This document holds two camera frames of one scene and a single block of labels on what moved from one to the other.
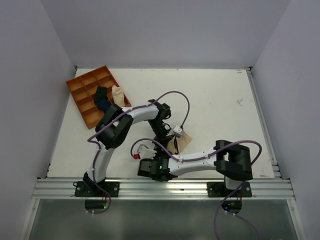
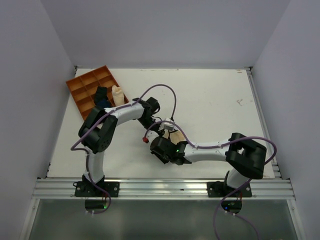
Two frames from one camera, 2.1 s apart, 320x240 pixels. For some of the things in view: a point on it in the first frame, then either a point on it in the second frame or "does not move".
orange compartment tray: (83, 89) does not move
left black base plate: (85, 189) does not move
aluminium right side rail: (276, 170) does not move
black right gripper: (159, 151) to (164, 160)
